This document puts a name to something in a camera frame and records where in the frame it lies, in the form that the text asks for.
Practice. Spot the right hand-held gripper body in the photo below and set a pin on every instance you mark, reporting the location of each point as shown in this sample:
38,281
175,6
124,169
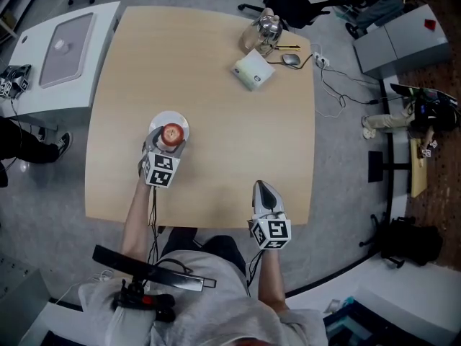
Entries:
275,229

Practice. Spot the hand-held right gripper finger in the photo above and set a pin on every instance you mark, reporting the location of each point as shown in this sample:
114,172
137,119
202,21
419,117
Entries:
281,204
255,202

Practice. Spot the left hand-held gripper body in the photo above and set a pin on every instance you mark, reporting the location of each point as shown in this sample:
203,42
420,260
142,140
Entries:
162,168

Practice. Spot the red apple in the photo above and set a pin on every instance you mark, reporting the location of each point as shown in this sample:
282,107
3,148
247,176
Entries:
172,133

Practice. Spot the white round plate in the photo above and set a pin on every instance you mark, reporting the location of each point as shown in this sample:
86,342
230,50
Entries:
169,117

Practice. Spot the person's left forearm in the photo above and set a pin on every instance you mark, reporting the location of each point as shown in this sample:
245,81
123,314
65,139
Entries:
137,218

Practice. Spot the person's right forearm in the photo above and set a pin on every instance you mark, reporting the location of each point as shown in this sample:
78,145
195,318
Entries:
270,279

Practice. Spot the person's dark trousers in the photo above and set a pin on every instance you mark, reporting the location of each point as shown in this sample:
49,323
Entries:
223,247

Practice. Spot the person's grey shirt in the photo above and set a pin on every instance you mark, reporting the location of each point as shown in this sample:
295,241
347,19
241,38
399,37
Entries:
209,301

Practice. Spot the white tissue box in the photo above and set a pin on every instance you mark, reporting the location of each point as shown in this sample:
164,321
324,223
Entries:
252,68

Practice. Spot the white side table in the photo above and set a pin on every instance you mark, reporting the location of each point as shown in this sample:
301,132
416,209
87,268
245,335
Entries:
104,31

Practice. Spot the silver laptop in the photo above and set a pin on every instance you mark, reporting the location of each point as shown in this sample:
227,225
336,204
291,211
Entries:
66,49

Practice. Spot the wooden board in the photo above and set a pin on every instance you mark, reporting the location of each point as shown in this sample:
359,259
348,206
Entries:
418,178

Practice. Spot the spare hand-held gripper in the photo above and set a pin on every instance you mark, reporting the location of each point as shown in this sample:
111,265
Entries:
22,83
5,87

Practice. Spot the steel kettle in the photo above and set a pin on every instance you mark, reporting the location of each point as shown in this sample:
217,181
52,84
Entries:
263,34

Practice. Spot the grey computer mouse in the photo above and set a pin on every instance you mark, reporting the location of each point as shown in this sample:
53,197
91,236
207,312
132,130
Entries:
291,59

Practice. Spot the white power strip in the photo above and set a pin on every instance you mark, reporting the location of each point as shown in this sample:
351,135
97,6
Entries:
321,60

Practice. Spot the grey cabinet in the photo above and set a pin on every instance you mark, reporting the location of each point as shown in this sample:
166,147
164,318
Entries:
399,45

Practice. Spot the small red object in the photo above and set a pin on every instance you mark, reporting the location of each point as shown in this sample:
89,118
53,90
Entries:
430,24

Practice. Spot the black rectangular block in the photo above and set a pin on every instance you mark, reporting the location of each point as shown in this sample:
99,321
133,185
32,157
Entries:
375,166

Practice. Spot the black chest-mounted camera rig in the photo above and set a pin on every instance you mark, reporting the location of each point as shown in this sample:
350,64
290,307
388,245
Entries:
144,270

